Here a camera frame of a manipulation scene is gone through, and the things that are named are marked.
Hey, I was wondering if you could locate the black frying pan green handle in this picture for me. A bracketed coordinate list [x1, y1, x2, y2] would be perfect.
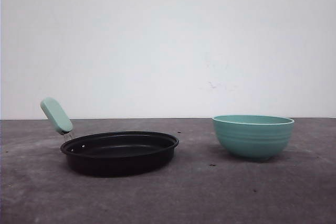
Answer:
[40, 97, 179, 177]

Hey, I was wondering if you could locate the teal ribbed ceramic bowl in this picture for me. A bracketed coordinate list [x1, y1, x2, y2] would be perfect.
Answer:
[212, 115, 295, 161]

